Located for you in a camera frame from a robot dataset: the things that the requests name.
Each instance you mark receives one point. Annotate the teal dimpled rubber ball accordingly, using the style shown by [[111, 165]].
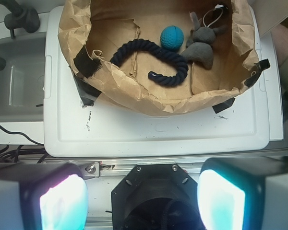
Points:
[[172, 38]]

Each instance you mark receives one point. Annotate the black clamp fixture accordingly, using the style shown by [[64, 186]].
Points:
[[20, 17]]

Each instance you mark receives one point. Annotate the aluminium extrusion rail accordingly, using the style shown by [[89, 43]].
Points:
[[122, 166]]

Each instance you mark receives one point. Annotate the crumpled brown paper bag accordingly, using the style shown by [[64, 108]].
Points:
[[91, 31]]

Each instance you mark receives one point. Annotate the black robot arm base mount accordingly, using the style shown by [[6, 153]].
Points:
[[156, 197]]

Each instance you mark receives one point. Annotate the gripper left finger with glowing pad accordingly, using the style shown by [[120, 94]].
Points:
[[42, 197]]

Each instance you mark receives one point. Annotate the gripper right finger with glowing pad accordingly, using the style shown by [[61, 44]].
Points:
[[244, 193]]

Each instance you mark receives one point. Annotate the clear plastic storage tub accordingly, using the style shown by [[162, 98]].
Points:
[[22, 80]]

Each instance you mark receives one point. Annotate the grey plush mouse toy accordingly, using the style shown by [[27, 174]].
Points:
[[198, 46]]

